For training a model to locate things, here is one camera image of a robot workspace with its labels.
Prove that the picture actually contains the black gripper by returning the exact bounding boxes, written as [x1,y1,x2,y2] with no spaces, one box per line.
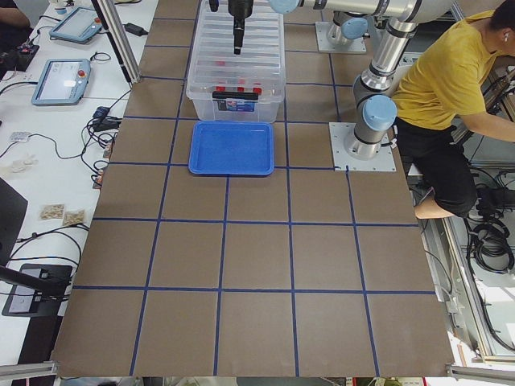
[228,0,253,55]

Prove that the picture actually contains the clear plastic box lid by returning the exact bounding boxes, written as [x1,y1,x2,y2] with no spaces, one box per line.
[187,1,286,96]

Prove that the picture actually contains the clear plastic storage box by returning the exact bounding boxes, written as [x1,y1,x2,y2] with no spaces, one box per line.
[185,0,287,123]

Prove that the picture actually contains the blue plastic tray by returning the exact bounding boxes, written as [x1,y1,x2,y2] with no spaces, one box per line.
[188,121,274,176]

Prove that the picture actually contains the black power adapter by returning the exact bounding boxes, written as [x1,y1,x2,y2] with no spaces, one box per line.
[124,23,148,36]

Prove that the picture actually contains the far teach pendant tablet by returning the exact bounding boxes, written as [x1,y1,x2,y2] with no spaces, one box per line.
[49,7,102,44]

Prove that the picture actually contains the teach pendant tablet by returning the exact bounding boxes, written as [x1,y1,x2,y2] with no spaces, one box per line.
[31,59,91,106]
[49,7,102,44]

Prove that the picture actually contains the near teach pendant tablet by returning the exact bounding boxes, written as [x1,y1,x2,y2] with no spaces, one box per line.
[31,59,91,106]

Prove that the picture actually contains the person in yellow shirt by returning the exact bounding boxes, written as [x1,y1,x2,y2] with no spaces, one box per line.
[393,1,514,219]

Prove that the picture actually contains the small bag of parts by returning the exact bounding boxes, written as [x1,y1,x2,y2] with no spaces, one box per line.
[39,203,65,220]

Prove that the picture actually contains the black monitor stand base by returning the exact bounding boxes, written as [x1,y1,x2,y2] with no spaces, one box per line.
[1,264,72,318]

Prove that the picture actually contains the black box latch handle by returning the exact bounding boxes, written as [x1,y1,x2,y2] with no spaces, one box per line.
[212,91,259,101]

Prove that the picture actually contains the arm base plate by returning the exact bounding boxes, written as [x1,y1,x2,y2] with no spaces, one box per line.
[329,122,397,172]
[315,22,367,55]

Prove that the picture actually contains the aluminium frame post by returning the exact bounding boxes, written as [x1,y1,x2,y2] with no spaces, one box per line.
[92,0,141,84]

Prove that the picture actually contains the bundle of black cables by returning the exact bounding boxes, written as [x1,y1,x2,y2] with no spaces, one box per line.
[466,188,515,274]

